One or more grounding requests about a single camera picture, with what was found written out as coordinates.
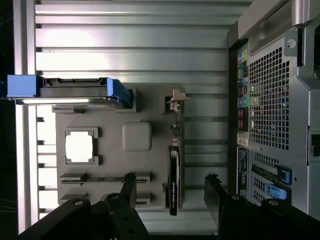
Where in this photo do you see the grey parts rack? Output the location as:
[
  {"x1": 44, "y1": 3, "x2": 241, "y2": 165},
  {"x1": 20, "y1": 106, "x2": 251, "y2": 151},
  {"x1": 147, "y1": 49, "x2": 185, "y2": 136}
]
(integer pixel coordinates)
[{"x1": 51, "y1": 83, "x2": 191, "y2": 213}]

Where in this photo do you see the silver CPU chip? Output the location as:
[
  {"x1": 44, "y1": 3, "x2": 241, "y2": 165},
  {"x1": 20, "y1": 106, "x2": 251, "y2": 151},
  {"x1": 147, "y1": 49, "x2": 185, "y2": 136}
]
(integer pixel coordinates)
[{"x1": 64, "y1": 129, "x2": 98, "y2": 164}]

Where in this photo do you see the light blue card latch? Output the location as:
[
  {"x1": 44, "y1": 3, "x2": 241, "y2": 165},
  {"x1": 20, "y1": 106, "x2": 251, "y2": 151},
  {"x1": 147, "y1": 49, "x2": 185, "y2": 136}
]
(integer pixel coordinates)
[{"x1": 264, "y1": 183, "x2": 289, "y2": 200}]

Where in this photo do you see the RAM stick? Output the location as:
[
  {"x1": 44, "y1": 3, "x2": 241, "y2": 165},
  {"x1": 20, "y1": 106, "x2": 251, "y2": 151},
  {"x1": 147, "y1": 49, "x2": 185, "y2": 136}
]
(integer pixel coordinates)
[{"x1": 60, "y1": 176, "x2": 149, "y2": 184}]

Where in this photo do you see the black graphics card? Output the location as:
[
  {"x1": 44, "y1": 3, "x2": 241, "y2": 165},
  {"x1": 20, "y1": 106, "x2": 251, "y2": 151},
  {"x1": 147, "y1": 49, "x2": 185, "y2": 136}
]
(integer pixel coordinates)
[{"x1": 165, "y1": 88, "x2": 192, "y2": 217}]

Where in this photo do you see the hard disk in blue caddy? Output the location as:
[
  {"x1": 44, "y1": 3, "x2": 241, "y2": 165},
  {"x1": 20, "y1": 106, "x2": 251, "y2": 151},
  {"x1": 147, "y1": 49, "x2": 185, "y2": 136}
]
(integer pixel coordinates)
[{"x1": 0, "y1": 74, "x2": 134, "y2": 110}]

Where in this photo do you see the grey square socket cover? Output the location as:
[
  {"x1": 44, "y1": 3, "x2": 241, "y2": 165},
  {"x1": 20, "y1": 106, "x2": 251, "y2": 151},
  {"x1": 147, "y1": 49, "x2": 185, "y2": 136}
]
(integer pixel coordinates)
[{"x1": 121, "y1": 121, "x2": 153, "y2": 153}]

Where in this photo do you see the blue square case latch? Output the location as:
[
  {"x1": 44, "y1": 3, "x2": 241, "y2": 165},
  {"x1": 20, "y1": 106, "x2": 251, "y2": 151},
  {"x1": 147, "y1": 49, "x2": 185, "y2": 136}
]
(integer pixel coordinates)
[{"x1": 275, "y1": 165, "x2": 293, "y2": 184}]

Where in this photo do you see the grey PC case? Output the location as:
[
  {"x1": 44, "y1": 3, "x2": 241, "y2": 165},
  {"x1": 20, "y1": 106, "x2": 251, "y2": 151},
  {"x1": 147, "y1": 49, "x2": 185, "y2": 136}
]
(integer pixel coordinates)
[{"x1": 226, "y1": 0, "x2": 320, "y2": 224}]

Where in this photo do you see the white label sticker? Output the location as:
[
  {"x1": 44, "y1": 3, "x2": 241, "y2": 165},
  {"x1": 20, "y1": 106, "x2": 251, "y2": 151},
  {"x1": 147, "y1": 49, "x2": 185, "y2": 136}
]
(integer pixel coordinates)
[{"x1": 236, "y1": 132, "x2": 250, "y2": 148}]

